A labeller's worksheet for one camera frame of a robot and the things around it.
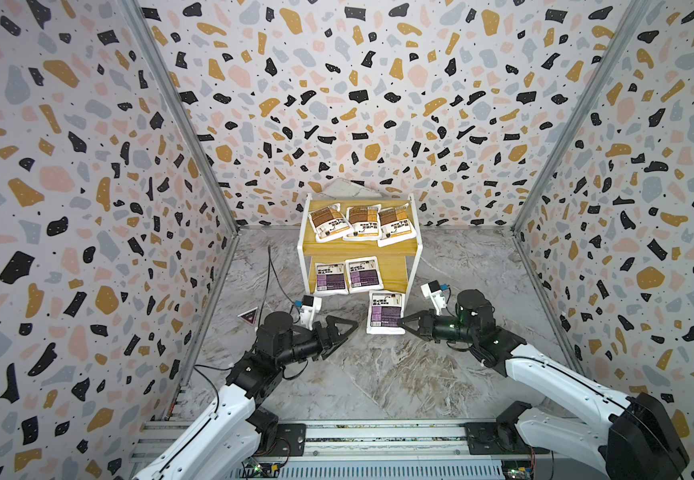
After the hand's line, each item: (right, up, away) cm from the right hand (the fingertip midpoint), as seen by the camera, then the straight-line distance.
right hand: (399, 326), depth 74 cm
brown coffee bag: (-17, +25, 0) cm, 31 cm away
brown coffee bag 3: (-1, +25, -1) cm, 25 cm away
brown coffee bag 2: (-9, +26, 0) cm, 27 cm away
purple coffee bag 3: (-4, +3, +3) cm, 6 cm away
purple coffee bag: (-18, +11, +12) cm, 24 cm away
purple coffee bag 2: (-9, +12, +13) cm, 20 cm away
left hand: (-11, -1, -4) cm, 12 cm away
